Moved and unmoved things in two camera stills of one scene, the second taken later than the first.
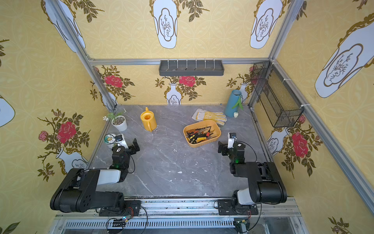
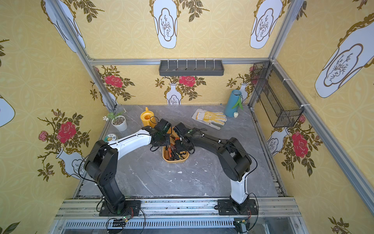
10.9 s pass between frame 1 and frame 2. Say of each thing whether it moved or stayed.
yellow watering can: stayed
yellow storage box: moved
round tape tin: stayed
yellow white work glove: stayed
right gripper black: moved
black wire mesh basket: stayed
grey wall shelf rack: stayed
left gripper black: moved
